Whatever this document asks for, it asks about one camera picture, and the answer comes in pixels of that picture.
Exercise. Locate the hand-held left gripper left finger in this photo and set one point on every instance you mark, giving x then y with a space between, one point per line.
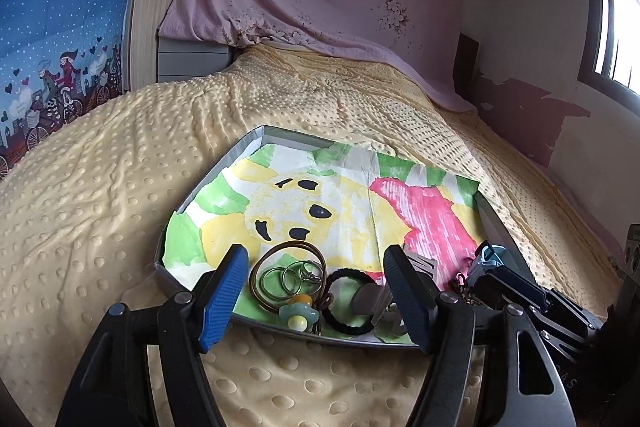
225 302

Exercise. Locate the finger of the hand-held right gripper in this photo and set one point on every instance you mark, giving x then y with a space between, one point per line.
550 322
530 292

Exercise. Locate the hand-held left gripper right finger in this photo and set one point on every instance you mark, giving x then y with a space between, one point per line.
405 297

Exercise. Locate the silver hair claw clip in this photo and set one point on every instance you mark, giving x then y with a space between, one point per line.
370 299

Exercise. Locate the brown hair band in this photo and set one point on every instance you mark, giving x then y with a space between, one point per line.
254 279

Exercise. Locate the grey cardboard box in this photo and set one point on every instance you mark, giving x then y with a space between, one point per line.
492 217

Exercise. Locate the painted paper sheet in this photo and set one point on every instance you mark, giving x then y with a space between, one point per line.
350 207

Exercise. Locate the yellow dotted blanket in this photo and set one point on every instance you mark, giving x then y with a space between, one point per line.
100 207

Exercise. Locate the dark brown board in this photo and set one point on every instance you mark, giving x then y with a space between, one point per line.
467 57

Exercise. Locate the grey bedside cabinet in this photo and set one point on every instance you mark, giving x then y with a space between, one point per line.
192 59

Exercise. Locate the window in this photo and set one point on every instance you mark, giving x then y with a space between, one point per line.
617 32

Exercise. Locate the wooden cabinet panel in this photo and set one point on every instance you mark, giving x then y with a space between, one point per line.
150 7

